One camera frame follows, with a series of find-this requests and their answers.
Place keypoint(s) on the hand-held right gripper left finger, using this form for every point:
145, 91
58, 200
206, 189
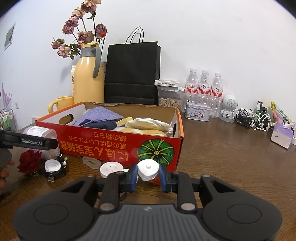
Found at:
134, 178

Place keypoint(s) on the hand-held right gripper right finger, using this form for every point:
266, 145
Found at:
164, 178

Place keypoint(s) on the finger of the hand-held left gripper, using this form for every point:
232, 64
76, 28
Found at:
50, 144

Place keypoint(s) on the white rounded plastic cap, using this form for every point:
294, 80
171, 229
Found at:
148, 170

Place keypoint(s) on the red cardboard box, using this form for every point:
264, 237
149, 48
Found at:
104, 148

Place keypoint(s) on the navy blue pouch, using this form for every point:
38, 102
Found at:
101, 125

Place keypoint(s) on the purple woven pouch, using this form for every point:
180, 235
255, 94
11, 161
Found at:
97, 114

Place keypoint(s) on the white cloth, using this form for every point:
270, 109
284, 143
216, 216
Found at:
148, 124

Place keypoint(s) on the person's left hand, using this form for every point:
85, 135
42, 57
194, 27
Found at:
3, 178

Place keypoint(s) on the small orange item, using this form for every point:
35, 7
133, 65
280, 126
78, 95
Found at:
156, 182

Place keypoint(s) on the clear container with white label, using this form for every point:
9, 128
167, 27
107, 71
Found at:
37, 132

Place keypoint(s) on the white ribbed bottle cap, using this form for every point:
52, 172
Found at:
52, 166

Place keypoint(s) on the white round perforated disc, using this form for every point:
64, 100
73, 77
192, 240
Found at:
111, 168

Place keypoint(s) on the red rose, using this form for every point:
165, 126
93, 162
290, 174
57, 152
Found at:
29, 162

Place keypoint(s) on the yellow mug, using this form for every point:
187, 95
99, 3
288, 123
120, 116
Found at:
63, 104

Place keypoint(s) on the translucent white plastic cap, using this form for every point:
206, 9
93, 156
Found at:
91, 162

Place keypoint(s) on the yellow sponge cloth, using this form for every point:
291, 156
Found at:
138, 132

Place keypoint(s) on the yellow sponge block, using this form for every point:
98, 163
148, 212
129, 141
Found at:
124, 121

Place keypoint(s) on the white milk carton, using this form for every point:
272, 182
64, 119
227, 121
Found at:
73, 81

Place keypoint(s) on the printed tin box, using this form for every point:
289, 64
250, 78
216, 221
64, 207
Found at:
196, 112

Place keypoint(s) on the yellow thermos jug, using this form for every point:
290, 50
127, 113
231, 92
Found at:
89, 76

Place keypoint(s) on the clear container of seeds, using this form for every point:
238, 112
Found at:
170, 100

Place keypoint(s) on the clear water bottle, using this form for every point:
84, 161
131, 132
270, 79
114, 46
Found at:
192, 88
217, 92
204, 89

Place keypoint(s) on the small white flat box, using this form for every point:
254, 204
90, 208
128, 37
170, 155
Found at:
166, 83

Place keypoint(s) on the white robot speaker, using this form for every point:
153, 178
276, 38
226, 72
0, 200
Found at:
229, 104

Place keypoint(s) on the black paper bag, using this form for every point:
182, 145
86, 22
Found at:
131, 74

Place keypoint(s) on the dried pink roses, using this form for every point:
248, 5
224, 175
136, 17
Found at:
83, 36

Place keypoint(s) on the black charger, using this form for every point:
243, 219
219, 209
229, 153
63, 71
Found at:
262, 107

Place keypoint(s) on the purple tissue pack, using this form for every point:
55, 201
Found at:
282, 136

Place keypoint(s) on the white wall outlet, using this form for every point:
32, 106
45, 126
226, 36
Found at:
17, 104

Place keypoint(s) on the purple plant wall sticker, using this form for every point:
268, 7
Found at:
5, 97

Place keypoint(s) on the wall picture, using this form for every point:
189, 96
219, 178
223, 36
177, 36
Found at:
10, 36

